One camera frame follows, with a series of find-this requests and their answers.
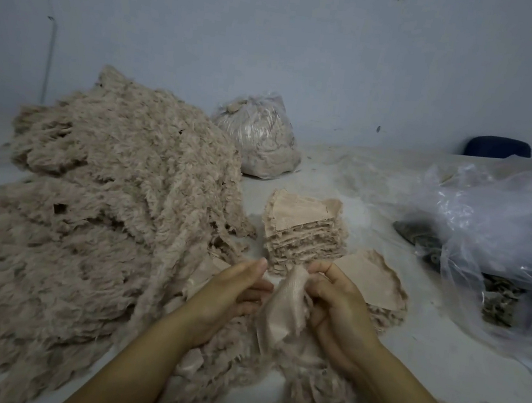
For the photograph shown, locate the stack of sorted beige pieces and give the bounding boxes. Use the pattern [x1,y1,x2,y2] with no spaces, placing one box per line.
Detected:
[256,186,356,283]

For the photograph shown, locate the blue chair back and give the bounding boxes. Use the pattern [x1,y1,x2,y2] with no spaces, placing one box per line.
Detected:
[462,132,532,166]

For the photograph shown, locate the clear bag of beige scraps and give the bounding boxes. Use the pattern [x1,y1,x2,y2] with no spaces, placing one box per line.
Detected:
[206,86,311,185]

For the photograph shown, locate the person's left forearm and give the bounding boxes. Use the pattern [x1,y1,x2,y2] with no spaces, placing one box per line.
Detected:
[58,308,207,403]

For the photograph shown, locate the person's right hand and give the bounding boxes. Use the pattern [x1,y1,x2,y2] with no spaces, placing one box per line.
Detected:
[293,257,397,381]

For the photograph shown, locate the beige fabric piece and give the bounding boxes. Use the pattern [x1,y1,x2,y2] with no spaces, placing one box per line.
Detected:
[251,260,322,357]

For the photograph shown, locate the person's left hand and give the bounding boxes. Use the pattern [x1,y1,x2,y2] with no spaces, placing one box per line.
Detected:
[169,247,279,358]

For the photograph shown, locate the large clear plastic bag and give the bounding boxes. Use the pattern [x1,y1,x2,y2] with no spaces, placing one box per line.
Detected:
[382,130,532,376]

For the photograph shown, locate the beige scrap strips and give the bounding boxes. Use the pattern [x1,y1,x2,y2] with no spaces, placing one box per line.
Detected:
[156,250,379,403]

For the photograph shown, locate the large pile beige fabric scraps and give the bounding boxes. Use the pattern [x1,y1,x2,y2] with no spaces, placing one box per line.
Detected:
[0,51,277,403]

